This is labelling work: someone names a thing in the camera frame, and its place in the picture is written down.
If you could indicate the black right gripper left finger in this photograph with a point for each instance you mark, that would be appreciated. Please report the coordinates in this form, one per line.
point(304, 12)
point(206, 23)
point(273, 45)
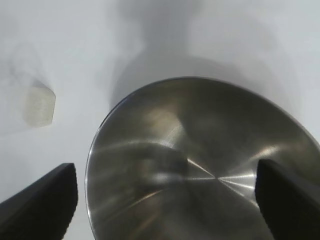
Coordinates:
point(37, 207)

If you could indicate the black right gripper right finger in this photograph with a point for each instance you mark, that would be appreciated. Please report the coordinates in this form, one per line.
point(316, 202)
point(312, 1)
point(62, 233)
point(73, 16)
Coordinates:
point(290, 207)

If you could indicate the white rice grains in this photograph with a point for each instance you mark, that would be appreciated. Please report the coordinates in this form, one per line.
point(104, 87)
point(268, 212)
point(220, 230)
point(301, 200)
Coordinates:
point(40, 107)

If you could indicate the clear plastic measuring cup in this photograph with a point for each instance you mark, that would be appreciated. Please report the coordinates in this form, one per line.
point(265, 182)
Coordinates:
point(37, 87)

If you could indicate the stainless steel bowl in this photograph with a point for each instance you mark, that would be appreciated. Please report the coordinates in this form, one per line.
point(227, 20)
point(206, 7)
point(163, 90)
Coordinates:
point(200, 125)

